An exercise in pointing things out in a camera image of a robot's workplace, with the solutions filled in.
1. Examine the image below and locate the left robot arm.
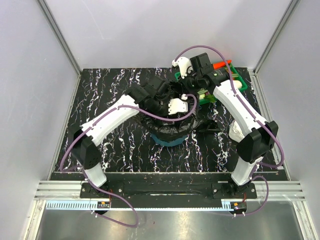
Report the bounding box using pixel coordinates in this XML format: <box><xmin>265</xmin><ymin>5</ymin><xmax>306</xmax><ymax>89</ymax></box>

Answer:
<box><xmin>68</xmin><ymin>76</ymin><xmax>171</xmax><ymax>198</ymax></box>

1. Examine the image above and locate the small black bag roll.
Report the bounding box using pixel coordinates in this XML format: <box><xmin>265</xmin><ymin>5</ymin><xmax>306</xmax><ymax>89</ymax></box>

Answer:
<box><xmin>196</xmin><ymin>119</ymin><xmax>220</xmax><ymax>134</ymax></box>

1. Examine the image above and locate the black trash bag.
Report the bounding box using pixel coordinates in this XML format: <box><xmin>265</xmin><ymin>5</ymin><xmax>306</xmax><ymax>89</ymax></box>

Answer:
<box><xmin>132</xmin><ymin>79</ymin><xmax>206</xmax><ymax>142</ymax></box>

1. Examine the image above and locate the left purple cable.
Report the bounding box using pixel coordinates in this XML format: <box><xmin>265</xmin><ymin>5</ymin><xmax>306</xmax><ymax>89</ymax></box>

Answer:
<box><xmin>60</xmin><ymin>93</ymin><xmax>198</xmax><ymax>228</ymax></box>

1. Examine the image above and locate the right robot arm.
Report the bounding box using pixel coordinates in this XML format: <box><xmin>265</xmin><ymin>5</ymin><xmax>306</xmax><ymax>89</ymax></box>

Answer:
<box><xmin>172</xmin><ymin>53</ymin><xmax>279</xmax><ymax>198</ymax></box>

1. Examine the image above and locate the yellow white cabbage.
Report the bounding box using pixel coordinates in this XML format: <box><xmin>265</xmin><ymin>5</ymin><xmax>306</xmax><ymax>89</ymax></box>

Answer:
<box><xmin>233</xmin><ymin>80</ymin><xmax>242</xmax><ymax>90</ymax></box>

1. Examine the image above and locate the green plastic vegetable tray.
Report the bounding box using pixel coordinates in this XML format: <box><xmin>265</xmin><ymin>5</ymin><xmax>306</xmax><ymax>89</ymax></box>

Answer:
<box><xmin>174</xmin><ymin>62</ymin><xmax>248</xmax><ymax>105</ymax></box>

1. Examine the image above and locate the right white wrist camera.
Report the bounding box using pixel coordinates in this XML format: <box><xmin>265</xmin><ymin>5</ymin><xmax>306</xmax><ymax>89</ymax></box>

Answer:
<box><xmin>171</xmin><ymin>56</ymin><xmax>194</xmax><ymax>79</ymax></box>

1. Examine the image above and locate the purple cable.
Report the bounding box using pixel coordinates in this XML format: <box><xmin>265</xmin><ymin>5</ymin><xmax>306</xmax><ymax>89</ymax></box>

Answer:
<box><xmin>174</xmin><ymin>45</ymin><xmax>285</xmax><ymax>217</ymax></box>
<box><xmin>60</xmin><ymin>93</ymin><xmax>198</xmax><ymax>228</ymax></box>

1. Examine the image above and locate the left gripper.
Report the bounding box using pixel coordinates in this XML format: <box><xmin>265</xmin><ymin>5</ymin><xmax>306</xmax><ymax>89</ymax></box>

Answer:
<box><xmin>150</xmin><ymin>92</ymin><xmax>176</xmax><ymax>127</ymax></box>

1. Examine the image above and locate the teal plastic trash bin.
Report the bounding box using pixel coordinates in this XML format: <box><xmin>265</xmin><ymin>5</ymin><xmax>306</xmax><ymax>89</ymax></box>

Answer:
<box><xmin>150</xmin><ymin>134</ymin><xmax>187</xmax><ymax>147</ymax></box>

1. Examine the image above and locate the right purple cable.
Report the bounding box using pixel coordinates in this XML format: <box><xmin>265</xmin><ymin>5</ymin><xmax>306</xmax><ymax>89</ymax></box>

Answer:
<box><xmin>174</xmin><ymin>45</ymin><xmax>285</xmax><ymax>217</ymax></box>

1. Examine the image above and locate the large orange carrot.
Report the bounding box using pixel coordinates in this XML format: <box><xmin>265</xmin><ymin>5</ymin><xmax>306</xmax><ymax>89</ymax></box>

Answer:
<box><xmin>212</xmin><ymin>59</ymin><xmax>232</xmax><ymax>70</ymax></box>

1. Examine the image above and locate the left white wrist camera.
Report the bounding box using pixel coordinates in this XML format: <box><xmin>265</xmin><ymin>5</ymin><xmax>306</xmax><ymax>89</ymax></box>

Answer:
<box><xmin>168</xmin><ymin>94</ymin><xmax>189</xmax><ymax>116</ymax></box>

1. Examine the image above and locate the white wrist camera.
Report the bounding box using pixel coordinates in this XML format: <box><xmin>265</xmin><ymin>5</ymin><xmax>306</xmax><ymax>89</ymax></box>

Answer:
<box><xmin>171</xmin><ymin>56</ymin><xmax>194</xmax><ymax>79</ymax></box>
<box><xmin>168</xmin><ymin>94</ymin><xmax>189</xmax><ymax>116</ymax></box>

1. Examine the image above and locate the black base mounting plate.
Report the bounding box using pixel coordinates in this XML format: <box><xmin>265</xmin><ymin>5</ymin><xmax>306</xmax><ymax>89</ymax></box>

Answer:
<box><xmin>79</xmin><ymin>171</ymin><xmax>258</xmax><ymax>210</ymax></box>

